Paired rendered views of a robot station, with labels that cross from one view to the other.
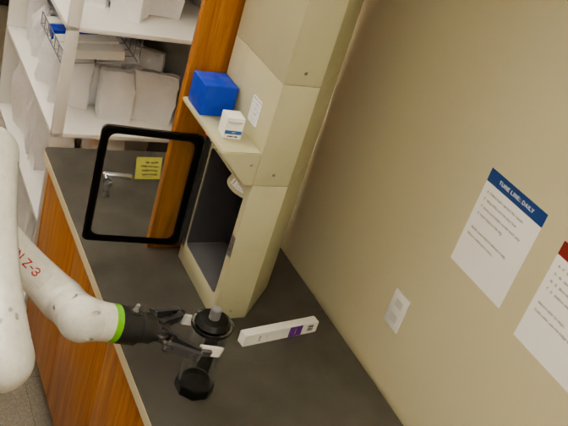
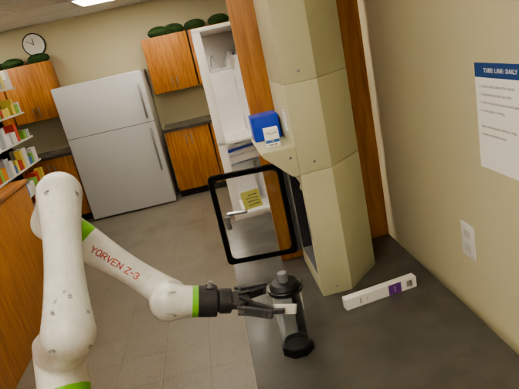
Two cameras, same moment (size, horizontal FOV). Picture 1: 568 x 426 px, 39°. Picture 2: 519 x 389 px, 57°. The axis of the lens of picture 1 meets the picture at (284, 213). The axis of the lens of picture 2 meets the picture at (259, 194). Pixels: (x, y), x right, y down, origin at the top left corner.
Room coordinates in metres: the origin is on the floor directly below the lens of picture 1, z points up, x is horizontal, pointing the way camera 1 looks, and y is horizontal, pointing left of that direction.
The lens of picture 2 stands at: (0.49, -0.56, 1.87)
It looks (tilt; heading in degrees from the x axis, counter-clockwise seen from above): 18 degrees down; 31
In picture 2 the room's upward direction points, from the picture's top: 12 degrees counter-clockwise
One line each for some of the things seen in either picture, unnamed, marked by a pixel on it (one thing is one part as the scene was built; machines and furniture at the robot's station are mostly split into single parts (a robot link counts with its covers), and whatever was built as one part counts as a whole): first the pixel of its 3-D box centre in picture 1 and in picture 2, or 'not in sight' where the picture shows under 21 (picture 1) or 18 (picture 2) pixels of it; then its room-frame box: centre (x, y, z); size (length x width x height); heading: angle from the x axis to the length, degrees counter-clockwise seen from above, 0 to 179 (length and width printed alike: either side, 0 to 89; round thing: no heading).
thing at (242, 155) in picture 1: (216, 139); (273, 155); (1.99, 0.24, 1.46); 0.32 x 0.12 x 0.10; 34
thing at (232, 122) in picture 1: (232, 124); (271, 136); (1.94, 0.21, 1.54); 0.05 x 0.05 x 0.06; 29
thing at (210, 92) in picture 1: (213, 93); (264, 126); (2.07, 0.29, 1.56); 0.10 x 0.10 x 0.09; 34
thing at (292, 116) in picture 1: (261, 182); (327, 178); (2.09, 0.09, 1.33); 0.32 x 0.25 x 0.77; 34
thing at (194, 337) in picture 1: (203, 353); (291, 316); (1.59, 0.08, 1.06); 0.11 x 0.11 x 0.21
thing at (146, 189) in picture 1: (142, 188); (253, 215); (2.07, 0.43, 1.19); 0.30 x 0.01 x 0.40; 117
